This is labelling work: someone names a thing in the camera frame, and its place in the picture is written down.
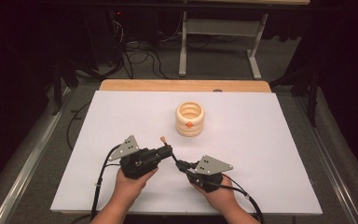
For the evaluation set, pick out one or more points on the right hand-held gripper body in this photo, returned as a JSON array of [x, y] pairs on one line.
[[211, 166]]

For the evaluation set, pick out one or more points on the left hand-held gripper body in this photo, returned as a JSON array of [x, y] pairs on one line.
[[136, 163]]

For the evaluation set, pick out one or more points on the white metal frame desk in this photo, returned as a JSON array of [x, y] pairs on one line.
[[220, 26]]

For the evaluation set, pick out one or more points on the person's right hand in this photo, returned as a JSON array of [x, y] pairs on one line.
[[222, 196]]

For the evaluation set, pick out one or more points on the white table cover sheet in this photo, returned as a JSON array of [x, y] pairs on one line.
[[245, 140]]

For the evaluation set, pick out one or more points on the dark blue pencil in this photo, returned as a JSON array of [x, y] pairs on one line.
[[163, 140]]

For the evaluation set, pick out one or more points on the person's left hand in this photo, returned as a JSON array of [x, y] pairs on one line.
[[129, 188]]

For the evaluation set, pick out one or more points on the dark computer tower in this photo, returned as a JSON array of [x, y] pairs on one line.
[[105, 34]]

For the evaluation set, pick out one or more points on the aluminium floor rail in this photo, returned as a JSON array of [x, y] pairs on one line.
[[332, 161], [28, 161]]

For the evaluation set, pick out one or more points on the cream duck pen holder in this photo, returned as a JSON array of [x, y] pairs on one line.
[[190, 119]]

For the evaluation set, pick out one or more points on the dark metal stand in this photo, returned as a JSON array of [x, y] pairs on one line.
[[60, 84], [310, 90]]

